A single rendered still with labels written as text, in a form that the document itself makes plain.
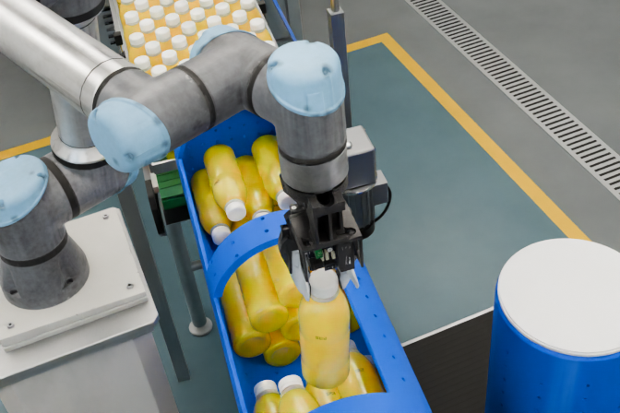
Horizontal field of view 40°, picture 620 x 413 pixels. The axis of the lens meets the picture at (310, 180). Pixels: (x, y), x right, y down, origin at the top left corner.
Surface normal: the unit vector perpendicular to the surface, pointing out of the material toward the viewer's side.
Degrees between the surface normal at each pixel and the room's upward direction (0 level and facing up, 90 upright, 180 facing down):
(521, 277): 0
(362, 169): 90
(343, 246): 90
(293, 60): 1
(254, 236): 18
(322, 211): 90
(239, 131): 90
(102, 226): 3
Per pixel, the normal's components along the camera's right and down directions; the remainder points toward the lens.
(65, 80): -0.65, 0.12
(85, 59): -0.20, -0.60
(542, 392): -0.52, 0.60
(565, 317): -0.09, -0.75
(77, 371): 0.39, 0.59
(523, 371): -0.73, 0.50
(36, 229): 0.63, 0.45
